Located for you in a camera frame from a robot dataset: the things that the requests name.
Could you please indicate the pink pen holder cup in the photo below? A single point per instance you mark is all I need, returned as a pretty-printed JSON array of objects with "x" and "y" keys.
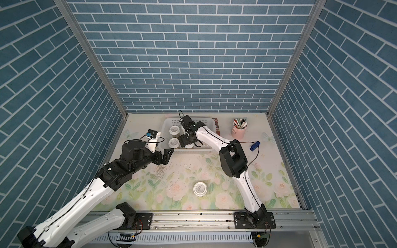
[{"x": 238, "y": 133}]

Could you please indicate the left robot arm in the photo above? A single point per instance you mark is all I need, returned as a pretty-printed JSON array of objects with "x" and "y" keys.
[{"x": 62, "y": 230}]

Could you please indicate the blue clip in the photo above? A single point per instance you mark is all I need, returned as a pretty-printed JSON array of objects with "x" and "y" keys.
[{"x": 255, "y": 145}]

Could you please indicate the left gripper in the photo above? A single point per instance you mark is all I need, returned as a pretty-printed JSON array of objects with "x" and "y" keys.
[{"x": 158, "y": 160}]

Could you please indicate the yogurt cup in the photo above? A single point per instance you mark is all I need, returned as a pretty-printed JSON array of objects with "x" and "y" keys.
[
  {"x": 175, "y": 131},
  {"x": 190, "y": 146},
  {"x": 200, "y": 189},
  {"x": 174, "y": 143}
]

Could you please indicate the red chopsticks packet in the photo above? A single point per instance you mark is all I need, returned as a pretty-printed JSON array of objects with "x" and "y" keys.
[{"x": 216, "y": 125}]

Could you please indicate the aluminium mounting rail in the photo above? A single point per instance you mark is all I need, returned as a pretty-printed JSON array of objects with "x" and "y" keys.
[{"x": 217, "y": 220}]

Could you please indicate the yogurt cup bottom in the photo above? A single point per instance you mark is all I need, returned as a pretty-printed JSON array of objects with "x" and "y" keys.
[{"x": 200, "y": 189}]

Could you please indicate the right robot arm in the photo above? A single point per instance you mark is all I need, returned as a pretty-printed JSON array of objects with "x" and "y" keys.
[{"x": 234, "y": 163}]

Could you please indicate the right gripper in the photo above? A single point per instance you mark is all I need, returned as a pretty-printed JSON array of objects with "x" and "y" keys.
[{"x": 183, "y": 141}]

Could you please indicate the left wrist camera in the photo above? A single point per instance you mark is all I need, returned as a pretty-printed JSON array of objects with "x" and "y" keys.
[{"x": 151, "y": 140}]

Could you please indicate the pens in holder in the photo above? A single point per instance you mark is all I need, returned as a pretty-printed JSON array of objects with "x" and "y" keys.
[{"x": 240, "y": 123}]

